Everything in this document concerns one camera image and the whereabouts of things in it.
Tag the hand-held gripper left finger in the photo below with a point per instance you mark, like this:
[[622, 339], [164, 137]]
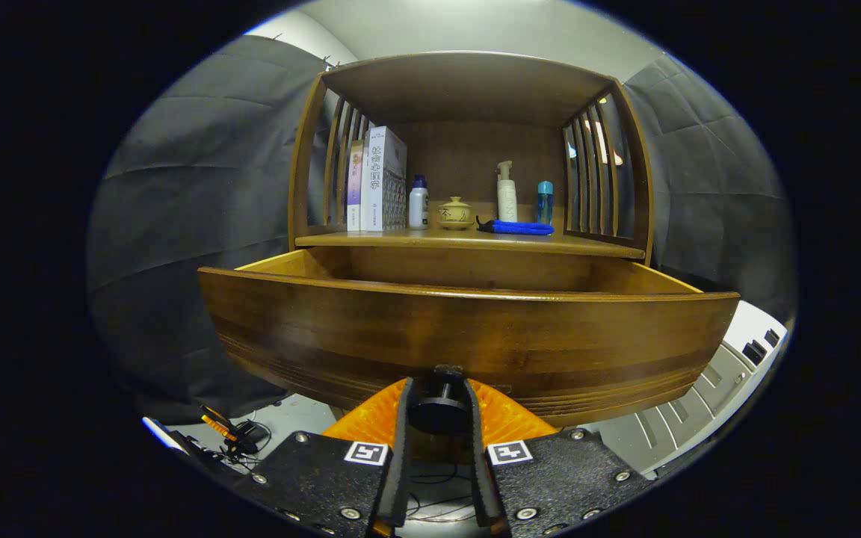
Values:
[[400, 448]]

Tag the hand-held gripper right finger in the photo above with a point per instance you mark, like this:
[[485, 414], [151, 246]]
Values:
[[479, 463]]

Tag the wooden drawer with black knob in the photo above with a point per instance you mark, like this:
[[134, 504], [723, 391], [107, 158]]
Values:
[[438, 336]]

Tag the white grey drawer unit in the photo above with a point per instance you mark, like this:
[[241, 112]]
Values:
[[670, 426]]

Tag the wooden countertop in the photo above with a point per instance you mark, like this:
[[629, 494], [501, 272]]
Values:
[[460, 240]]

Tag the brown wooden cabinet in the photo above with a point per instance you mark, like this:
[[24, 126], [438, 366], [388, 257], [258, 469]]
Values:
[[460, 82]]

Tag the orange black tool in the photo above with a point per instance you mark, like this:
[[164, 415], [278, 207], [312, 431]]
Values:
[[217, 427]]

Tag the beige lidded teacup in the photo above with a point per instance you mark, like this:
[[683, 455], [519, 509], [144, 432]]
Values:
[[454, 215]]

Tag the blue folded cloth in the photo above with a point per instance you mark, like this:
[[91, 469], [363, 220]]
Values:
[[520, 227]]

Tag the white bottle with blue cap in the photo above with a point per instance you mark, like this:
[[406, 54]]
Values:
[[418, 205]]

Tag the thick white book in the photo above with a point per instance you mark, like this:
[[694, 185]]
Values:
[[382, 187]]

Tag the thin purple book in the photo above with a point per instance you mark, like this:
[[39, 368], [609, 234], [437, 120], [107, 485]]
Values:
[[354, 187]]

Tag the clear blue bottle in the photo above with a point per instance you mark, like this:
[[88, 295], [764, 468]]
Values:
[[545, 205]]

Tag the white pump bottle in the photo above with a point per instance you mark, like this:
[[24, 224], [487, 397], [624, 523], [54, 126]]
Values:
[[507, 198]]

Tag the black backdrop cloth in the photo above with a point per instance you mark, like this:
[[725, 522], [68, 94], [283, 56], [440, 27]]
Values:
[[176, 187]]

